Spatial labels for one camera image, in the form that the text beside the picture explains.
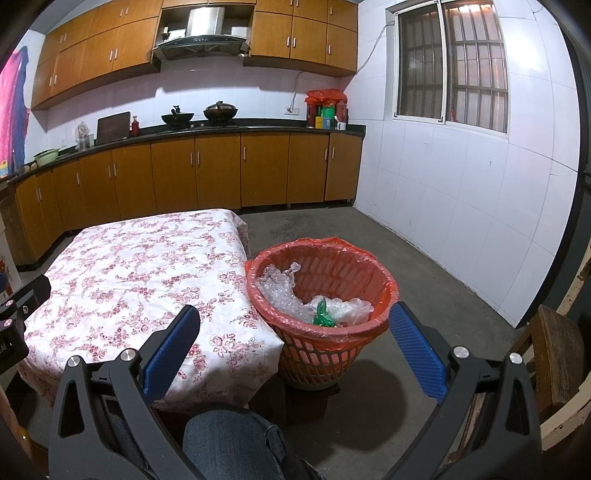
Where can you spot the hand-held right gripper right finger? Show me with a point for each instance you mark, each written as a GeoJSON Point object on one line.
{"type": "Point", "coordinates": [418, 353]}

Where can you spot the green basin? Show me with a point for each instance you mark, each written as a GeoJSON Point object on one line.
{"type": "Point", "coordinates": [46, 158]}

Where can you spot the red plastic lattice basket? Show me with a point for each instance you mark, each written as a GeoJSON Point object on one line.
{"type": "Point", "coordinates": [318, 364]}

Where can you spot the cream wooden frame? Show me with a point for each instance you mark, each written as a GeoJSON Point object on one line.
{"type": "Point", "coordinates": [575, 290]}

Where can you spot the black open wok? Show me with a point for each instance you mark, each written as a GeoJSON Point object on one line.
{"type": "Point", "coordinates": [178, 119]}

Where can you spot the red bag over bottles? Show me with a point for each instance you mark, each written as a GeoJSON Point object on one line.
{"type": "Point", "coordinates": [326, 98]}

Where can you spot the green canister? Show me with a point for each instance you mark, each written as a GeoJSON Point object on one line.
{"type": "Point", "coordinates": [328, 118]}

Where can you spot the white wall outlet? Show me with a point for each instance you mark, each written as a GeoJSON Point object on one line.
{"type": "Point", "coordinates": [292, 111]}

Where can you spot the wooden base cabinets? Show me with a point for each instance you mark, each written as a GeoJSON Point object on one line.
{"type": "Point", "coordinates": [217, 170]}

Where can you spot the dark wooden cutting board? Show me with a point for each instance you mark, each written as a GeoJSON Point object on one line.
{"type": "Point", "coordinates": [113, 128]}

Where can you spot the dark red bottle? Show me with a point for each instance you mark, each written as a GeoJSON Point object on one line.
{"type": "Point", "coordinates": [311, 116]}

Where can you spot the black wok with lid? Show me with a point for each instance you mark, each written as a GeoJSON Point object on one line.
{"type": "Point", "coordinates": [220, 113]}

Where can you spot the person's leg in jeans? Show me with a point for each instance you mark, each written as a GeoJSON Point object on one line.
{"type": "Point", "coordinates": [231, 447]}

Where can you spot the colourful small box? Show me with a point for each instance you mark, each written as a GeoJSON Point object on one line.
{"type": "Point", "coordinates": [2, 169]}

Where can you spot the clear plastic jar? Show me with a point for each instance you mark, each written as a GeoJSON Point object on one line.
{"type": "Point", "coordinates": [82, 138]}

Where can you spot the wooden wall cabinets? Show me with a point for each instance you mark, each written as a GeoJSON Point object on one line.
{"type": "Point", "coordinates": [115, 46]}

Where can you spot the steel range hood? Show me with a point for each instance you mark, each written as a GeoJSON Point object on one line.
{"type": "Point", "coordinates": [203, 37]}

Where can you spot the floral tablecloth table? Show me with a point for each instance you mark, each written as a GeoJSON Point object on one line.
{"type": "Point", "coordinates": [138, 277]}

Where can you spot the orange plastic basket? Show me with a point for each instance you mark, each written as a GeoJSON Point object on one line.
{"type": "Point", "coordinates": [323, 328]}

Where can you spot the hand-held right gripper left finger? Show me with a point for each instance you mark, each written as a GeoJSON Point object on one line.
{"type": "Point", "coordinates": [170, 353]}

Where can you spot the brown wooden chair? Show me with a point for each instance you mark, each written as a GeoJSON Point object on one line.
{"type": "Point", "coordinates": [556, 355]}

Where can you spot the green plastic packet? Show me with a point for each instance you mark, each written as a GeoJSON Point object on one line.
{"type": "Point", "coordinates": [323, 316]}

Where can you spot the black kitchen countertop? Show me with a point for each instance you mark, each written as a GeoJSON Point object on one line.
{"type": "Point", "coordinates": [268, 129]}

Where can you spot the pink hanging cloth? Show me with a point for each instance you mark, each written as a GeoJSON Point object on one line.
{"type": "Point", "coordinates": [11, 110]}

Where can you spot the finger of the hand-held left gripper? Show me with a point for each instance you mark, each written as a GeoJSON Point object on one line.
{"type": "Point", "coordinates": [32, 290]}

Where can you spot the barred window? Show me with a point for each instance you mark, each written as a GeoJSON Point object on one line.
{"type": "Point", "coordinates": [452, 64]}

